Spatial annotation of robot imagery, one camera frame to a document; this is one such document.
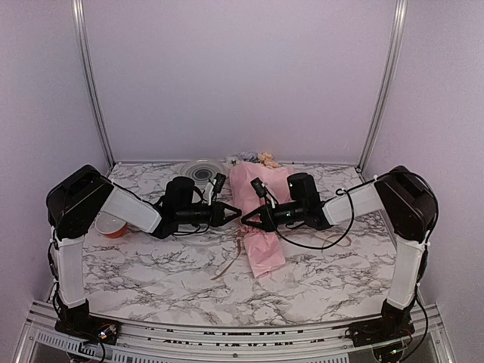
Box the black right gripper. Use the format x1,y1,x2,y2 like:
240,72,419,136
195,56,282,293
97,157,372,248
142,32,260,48
240,201,306,232

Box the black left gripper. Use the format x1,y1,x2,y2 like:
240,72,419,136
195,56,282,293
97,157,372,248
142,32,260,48
176,200,241,227

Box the pink wrapping paper sheet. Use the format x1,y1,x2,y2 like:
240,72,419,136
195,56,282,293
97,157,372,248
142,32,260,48
228,163,298,279

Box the large pink fake rose stem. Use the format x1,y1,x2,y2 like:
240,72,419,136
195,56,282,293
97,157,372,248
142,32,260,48
257,152,280,169

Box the blue fake flower stem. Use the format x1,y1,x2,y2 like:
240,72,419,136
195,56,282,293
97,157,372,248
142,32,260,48
225,151,260,165

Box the beige raffia ribbon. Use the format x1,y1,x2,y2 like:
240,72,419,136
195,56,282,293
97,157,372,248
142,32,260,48
210,226,352,281

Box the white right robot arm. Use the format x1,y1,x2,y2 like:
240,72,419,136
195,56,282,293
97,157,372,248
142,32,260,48
241,166,439,339

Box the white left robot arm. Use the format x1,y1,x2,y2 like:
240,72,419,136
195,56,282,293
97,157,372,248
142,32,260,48
46,165,242,337

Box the striped grey ceramic plate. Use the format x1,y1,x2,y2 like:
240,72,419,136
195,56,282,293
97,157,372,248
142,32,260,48
179,159,227,187

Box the white bowl with red outside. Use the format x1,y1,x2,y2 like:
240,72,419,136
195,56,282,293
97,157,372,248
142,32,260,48
95,213,128,238

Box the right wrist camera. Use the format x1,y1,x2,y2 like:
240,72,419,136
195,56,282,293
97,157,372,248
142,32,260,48
250,178,278,209

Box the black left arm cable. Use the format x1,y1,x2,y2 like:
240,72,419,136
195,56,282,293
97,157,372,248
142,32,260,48
172,181,220,237

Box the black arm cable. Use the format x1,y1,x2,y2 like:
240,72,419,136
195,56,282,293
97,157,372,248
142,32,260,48
172,181,220,237
275,172,442,250

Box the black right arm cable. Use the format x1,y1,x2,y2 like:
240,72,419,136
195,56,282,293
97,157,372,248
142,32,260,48
275,172,442,250

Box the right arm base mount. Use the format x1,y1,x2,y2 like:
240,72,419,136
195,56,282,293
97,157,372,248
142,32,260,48
345,299,416,347

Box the aluminium front rail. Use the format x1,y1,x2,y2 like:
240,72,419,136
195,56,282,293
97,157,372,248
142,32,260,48
14,301,455,362

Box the right aluminium frame post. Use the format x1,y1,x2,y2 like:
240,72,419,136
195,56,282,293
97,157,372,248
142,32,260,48
358,0,408,172

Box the aluminium frame post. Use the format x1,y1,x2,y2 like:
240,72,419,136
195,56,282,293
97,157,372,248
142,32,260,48
71,0,116,167
358,0,408,172

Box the left aluminium frame post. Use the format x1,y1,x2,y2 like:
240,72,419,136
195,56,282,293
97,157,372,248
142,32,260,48
71,0,116,167

